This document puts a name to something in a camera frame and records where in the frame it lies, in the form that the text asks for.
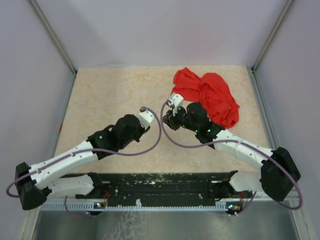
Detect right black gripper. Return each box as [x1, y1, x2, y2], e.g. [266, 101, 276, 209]
[161, 104, 199, 133]

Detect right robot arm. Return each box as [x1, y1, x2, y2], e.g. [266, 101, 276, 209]
[160, 100, 301, 203]

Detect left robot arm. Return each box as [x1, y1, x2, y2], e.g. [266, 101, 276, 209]
[14, 110, 155, 211]

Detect red crumpled cloth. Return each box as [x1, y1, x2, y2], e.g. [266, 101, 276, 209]
[171, 67, 240, 129]

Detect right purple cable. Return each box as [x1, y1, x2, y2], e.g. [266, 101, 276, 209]
[159, 98, 305, 217]

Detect purple cable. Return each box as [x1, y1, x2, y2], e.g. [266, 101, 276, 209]
[5, 106, 162, 218]
[159, 98, 305, 217]

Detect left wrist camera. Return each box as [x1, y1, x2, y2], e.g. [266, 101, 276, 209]
[137, 106, 155, 129]

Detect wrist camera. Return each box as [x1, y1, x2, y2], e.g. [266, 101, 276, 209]
[167, 92, 184, 111]
[137, 106, 155, 129]

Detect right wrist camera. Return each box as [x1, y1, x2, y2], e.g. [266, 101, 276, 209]
[167, 92, 184, 111]

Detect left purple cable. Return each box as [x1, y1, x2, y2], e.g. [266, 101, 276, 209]
[5, 106, 162, 218]

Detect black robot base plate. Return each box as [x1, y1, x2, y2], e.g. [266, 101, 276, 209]
[75, 171, 253, 208]

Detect white slotted cable duct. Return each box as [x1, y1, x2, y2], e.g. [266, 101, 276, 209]
[40, 199, 242, 212]

